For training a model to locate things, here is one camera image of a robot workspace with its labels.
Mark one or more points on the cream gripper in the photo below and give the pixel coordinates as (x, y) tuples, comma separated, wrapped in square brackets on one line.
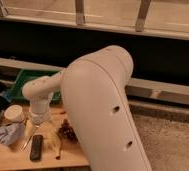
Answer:
[(28, 128)]

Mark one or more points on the black eraser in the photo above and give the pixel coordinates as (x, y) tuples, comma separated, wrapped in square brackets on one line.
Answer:
[(36, 148)]

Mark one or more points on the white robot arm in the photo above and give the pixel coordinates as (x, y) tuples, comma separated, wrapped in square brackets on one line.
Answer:
[(93, 94)]

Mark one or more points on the light blue cloth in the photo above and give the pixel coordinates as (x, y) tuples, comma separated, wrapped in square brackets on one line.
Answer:
[(9, 134)]

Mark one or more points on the silver fork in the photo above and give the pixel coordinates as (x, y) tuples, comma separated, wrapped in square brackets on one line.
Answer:
[(27, 139)]

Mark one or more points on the yellow banana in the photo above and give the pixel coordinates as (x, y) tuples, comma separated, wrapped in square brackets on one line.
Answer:
[(55, 143)]

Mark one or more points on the green plastic tray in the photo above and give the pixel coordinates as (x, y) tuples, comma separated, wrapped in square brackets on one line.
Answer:
[(23, 77)]

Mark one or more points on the purple grape bunch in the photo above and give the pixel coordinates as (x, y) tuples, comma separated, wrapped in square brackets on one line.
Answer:
[(66, 131)]

